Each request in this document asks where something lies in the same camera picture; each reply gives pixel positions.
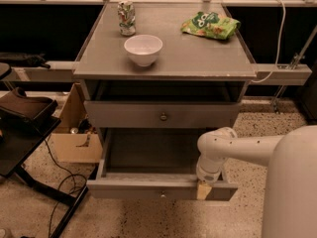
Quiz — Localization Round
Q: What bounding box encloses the white cable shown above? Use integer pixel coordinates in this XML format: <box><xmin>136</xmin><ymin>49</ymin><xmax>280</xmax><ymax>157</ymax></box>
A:
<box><xmin>250</xmin><ymin>0</ymin><xmax>287</xmax><ymax>84</ymax></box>

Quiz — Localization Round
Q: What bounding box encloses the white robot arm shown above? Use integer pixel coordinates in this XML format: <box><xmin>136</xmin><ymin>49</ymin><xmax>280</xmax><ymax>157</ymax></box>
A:
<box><xmin>196</xmin><ymin>125</ymin><xmax>317</xmax><ymax>238</ymax></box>

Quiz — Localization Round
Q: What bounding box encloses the grey top drawer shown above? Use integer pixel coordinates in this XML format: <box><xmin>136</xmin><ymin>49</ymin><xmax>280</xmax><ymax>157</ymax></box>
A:
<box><xmin>84</xmin><ymin>101</ymin><xmax>241</xmax><ymax>129</ymax></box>

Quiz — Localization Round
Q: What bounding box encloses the black cable on floor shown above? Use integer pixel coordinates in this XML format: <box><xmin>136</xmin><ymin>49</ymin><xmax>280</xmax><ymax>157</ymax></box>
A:
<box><xmin>43</xmin><ymin>138</ymin><xmax>87</xmax><ymax>238</ymax></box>

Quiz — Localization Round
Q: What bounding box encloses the dark brown bag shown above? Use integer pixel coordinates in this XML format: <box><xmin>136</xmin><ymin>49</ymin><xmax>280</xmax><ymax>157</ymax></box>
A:
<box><xmin>0</xmin><ymin>87</ymin><xmax>57</xmax><ymax>127</ymax></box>

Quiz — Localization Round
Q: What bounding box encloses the white bowl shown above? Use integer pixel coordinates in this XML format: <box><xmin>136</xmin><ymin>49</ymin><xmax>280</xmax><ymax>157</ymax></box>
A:
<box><xmin>124</xmin><ymin>35</ymin><xmax>163</xmax><ymax>67</ymax></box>

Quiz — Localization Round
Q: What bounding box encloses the green chip bag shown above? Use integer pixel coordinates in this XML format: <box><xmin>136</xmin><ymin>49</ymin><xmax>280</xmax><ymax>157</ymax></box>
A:
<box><xmin>180</xmin><ymin>12</ymin><xmax>241</xmax><ymax>41</ymax></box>

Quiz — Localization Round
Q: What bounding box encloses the grey drawer cabinet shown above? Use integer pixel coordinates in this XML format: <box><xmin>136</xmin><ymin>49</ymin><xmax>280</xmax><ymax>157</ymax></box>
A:
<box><xmin>72</xmin><ymin>1</ymin><xmax>258</xmax><ymax>183</ymax></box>

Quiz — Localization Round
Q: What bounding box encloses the grey drawer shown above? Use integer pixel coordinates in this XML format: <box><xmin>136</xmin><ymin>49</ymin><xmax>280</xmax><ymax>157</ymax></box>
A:
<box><xmin>84</xmin><ymin>101</ymin><xmax>241</xmax><ymax>129</ymax></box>
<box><xmin>87</xmin><ymin>128</ymin><xmax>238</xmax><ymax>201</ymax></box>

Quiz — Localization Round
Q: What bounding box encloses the green white soda can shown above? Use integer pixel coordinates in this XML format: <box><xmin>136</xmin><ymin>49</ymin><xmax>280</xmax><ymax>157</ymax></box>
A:
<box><xmin>117</xmin><ymin>1</ymin><xmax>136</xmax><ymax>36</ymax></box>

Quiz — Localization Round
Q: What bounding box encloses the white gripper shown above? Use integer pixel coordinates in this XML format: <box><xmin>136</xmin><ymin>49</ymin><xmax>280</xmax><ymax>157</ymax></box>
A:
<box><xmin>196</xmin><ymin>158</ymin><xmax>225</xmax><ymax>200</ymax></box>

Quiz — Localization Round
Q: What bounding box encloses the cardboard box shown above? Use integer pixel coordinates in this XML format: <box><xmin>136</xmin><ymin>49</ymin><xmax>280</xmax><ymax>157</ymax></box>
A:
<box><xmin>52</xmin><ymin>83</ymin><xmax>102</xmax><ymax>164</ymax></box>

